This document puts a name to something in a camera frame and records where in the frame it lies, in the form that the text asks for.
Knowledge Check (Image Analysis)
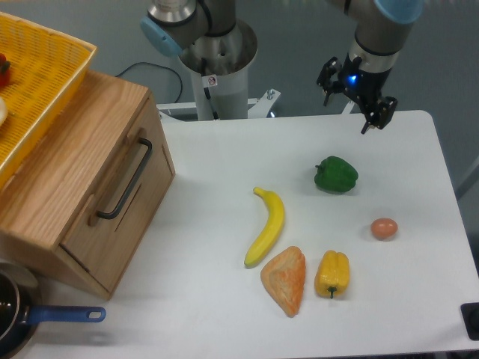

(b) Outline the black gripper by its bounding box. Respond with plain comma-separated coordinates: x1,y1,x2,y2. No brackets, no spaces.
317,52,397,135

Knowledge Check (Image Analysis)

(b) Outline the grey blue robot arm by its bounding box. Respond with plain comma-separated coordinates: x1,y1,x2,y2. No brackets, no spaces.
140,1,424,132

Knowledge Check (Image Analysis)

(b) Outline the wooden drawer cabinet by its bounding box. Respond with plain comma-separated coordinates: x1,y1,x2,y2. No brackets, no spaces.
1,71,156,299

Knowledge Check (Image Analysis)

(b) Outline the green bell pepper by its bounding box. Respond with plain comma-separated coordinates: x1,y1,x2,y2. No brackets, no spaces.
314,156,359,193

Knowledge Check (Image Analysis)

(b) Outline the brown egg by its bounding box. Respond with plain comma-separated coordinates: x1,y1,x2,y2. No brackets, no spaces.
370,218,398,240

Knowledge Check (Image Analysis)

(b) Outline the yellow banana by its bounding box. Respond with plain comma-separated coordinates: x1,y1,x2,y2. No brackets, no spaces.
244,187,285,269

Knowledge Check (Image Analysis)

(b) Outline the yellow bell pepper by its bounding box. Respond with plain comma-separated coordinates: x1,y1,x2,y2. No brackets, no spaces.
314,250,350,298

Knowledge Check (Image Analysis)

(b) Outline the orange bread slice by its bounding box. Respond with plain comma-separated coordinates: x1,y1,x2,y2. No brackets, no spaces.
260,246,306,318

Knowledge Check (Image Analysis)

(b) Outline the black corner device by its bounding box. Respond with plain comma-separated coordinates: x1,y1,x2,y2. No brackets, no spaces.
460,302,479,341

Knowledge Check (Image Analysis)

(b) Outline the yellow plastic basket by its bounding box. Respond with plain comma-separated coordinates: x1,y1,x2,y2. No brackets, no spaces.
1,13,97,184

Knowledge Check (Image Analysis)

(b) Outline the red tomato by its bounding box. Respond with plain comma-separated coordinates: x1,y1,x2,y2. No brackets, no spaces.
0,53,11,88

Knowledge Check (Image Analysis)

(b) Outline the white round object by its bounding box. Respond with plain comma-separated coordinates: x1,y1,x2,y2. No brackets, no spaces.
0,98,8,125

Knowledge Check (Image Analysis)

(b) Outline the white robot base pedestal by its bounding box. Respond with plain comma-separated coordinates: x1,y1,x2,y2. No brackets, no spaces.
180,19,257,121

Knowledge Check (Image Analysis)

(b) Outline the black cable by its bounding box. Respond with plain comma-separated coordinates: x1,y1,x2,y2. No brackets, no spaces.
115,61,183,105

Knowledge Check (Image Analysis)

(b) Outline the blue handled saucepan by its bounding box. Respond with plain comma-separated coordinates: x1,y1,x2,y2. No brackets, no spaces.
1,263,106,358

